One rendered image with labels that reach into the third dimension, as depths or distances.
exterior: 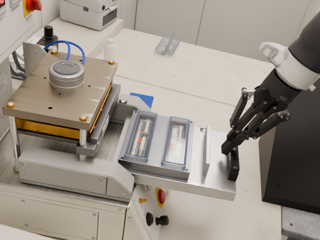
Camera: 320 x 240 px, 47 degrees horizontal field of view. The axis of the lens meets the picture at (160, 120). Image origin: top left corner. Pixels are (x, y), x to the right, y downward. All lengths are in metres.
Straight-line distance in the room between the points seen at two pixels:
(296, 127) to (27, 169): 0.80
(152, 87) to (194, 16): 1.91
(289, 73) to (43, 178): 0.56
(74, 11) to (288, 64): 1.34
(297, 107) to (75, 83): 0.71
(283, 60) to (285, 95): 0.07
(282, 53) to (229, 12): 2.58
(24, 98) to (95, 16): 1.11
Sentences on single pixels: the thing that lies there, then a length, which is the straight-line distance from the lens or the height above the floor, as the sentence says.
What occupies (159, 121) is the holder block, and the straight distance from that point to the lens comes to 0.98.
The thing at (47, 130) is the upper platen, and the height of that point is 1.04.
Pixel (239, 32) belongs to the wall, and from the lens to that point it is 3.42.
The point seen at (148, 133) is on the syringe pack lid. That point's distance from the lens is 0.92.
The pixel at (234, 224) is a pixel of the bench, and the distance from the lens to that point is 1.11.
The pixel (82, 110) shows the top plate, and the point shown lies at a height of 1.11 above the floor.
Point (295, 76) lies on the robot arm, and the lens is 0.78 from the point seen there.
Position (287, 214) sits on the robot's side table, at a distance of 1.20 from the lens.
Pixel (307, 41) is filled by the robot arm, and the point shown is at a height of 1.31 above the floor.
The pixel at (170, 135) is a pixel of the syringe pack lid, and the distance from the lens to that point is 0.92.
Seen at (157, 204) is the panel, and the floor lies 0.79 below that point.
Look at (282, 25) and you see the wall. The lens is 3.39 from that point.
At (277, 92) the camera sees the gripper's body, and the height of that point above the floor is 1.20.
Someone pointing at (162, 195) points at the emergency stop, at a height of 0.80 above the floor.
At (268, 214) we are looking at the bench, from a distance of 1.17.
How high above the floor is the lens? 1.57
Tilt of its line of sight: 36 degrees down
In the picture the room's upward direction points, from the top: 10 degrees clockwise
